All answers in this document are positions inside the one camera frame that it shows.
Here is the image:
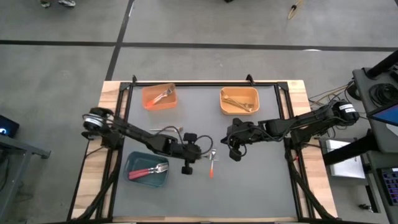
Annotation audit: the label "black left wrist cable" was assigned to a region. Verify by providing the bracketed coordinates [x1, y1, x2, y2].
[155, 125, 215, 156]

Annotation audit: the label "black cable coil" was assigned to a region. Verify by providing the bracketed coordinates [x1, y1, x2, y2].
[369, 83, 398, 108]

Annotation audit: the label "loose floor cables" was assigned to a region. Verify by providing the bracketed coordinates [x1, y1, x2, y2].
[307, 81, 357, 131]

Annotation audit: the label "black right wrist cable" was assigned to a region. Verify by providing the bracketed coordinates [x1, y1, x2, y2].
[226, 135, 249, 157]

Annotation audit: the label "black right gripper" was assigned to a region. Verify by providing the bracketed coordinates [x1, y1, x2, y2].
[220, 117, 261, 147]

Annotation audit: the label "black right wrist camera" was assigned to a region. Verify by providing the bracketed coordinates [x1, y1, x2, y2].
[229, 148, 243, 162]

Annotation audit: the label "grey side table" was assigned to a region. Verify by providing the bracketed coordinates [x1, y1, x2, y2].
[0, 133, 52, 224]

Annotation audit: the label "yellow plastic bin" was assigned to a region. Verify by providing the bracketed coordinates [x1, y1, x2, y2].
[220, 86, 261, 116]

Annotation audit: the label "yellow hanging cable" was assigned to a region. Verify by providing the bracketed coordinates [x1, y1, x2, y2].
[287, 0, 305, 21]

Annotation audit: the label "white box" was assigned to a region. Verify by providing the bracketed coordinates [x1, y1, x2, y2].
[325, 138, 367, 180]

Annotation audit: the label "grey table mat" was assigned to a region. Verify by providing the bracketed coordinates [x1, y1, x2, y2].
[112, 84, 299, 218]

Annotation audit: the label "person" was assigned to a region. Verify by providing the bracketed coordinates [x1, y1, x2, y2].
[39, 0, 77, 8]

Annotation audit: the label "black device blue light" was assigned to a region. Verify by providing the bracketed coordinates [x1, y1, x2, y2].
[0, 114, 21, 138]

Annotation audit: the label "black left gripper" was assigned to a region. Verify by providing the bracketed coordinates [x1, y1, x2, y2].
[169, 141, 212, 175]

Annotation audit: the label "teal plastic bin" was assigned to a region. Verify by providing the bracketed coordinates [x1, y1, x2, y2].
[123, 151, 170, 189]

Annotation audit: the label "black metal table frame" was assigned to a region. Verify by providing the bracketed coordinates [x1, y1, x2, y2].
[67, 73, 341, 224]

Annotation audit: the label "keyboard with coloured keys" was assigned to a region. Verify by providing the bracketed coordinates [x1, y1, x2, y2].
[379, 167, 398, 207]

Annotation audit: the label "grey equipment cart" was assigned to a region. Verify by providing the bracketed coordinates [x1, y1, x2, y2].
[352, 67, 398, 224]

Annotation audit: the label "blue tablet screen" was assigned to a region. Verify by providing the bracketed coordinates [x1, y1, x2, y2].
[371, 104, 398, 128]

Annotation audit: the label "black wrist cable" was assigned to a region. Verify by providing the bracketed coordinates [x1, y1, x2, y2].
[226, 135, 249, 157]
[155, 125, 215, 156]

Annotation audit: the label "black pole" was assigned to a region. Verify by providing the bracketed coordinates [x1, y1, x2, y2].
[364, 49, 398, 79]

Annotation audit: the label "orange-handled silver fork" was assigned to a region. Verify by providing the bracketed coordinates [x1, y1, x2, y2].
[146, 90, 172, 109]
[207, 148, 219, 179]
[149, 88, 174, 105]

